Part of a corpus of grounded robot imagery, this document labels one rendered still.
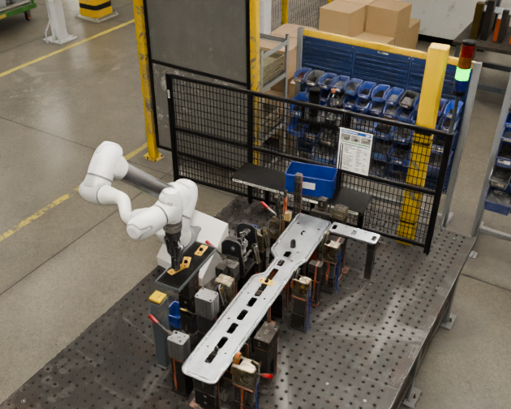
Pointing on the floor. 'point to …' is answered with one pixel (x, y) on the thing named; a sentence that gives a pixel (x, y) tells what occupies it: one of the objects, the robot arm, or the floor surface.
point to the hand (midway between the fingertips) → (175, 263)
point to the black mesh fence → (296, 148)
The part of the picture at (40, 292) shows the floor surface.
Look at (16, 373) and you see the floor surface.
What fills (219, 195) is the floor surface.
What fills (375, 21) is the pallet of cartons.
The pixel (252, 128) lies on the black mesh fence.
